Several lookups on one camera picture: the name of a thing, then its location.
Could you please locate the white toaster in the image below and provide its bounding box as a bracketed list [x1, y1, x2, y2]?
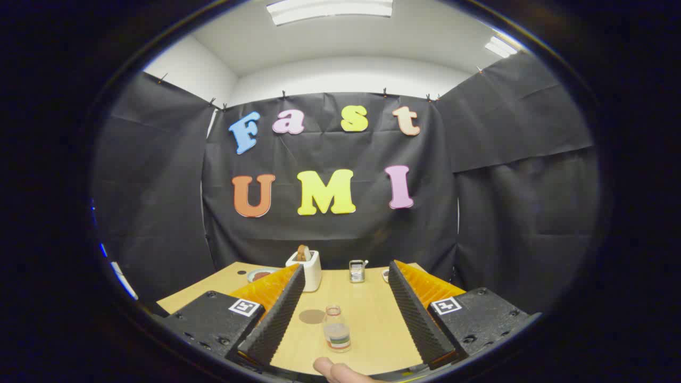
[285, 250, 322, 293]

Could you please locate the small ceiling light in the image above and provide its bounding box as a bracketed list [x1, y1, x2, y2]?
[484, 35, 518, 58]

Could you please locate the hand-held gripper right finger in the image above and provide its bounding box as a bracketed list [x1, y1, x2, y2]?
[387, 260, 543, 371]

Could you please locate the wooden table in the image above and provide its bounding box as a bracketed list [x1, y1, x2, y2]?
[156, 261, 469, 376]

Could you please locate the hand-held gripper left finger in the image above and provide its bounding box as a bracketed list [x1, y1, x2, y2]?
[159, 263, 306, 369]

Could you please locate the clear juice bottle red ring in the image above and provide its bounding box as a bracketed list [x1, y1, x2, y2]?
[323, 305, 352, 353]

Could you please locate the long ceiling light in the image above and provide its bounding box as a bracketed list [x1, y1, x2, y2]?
[266, 0, 394, 26]

